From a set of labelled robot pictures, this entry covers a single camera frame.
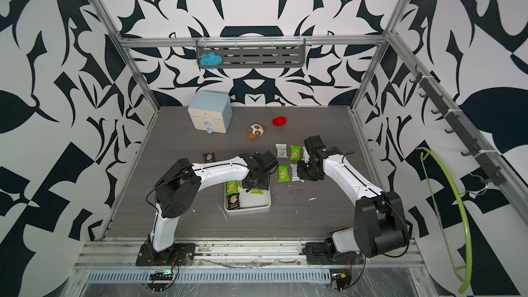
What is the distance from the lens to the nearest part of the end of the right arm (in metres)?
0.62

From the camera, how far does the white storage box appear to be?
2.66 feet

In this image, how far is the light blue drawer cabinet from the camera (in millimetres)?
1012

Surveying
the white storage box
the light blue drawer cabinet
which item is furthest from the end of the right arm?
the light blue drawer cabinet
